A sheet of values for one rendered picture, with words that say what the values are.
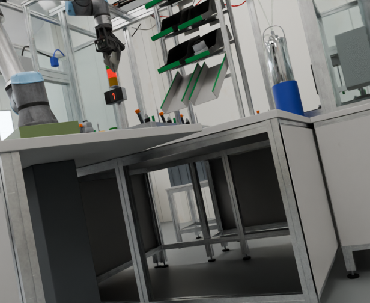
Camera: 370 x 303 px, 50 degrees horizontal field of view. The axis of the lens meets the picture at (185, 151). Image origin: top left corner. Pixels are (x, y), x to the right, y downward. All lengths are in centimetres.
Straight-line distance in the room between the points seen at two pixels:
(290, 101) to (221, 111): 333
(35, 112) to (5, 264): 113
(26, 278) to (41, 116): 66
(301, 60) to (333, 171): 293
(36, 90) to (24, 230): 65
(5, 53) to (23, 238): 92
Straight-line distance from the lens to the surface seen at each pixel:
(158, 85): 648
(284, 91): 252
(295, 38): 507
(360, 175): 221
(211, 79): 191
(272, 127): 153
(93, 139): 116
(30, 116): 155
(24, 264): 108
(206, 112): 599
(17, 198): 109
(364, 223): 224
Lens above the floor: 68
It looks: 4 degrees up
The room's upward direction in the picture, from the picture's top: 12 degrees counter-clockwise
